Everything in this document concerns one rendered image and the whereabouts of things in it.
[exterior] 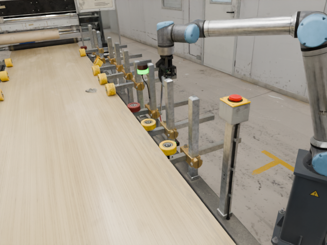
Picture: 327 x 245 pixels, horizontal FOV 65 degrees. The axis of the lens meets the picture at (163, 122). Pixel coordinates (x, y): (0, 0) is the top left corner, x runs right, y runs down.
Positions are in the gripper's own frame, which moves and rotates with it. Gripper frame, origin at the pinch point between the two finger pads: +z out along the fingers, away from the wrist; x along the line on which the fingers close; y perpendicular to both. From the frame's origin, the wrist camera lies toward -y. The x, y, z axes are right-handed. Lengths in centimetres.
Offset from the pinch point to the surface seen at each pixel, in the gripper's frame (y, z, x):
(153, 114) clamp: 0.9, 15.9, -9.6
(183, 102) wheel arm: -6.1, 15.7, 14.9
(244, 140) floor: -52, 101, 113
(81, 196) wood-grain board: 57, 11, -60
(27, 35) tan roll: -234, -6, -79
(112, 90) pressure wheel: -28.6, 6.7, -26.4
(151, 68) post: -1.9, -12.4, -8.0
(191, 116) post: 47.9, -4.1, -9.6
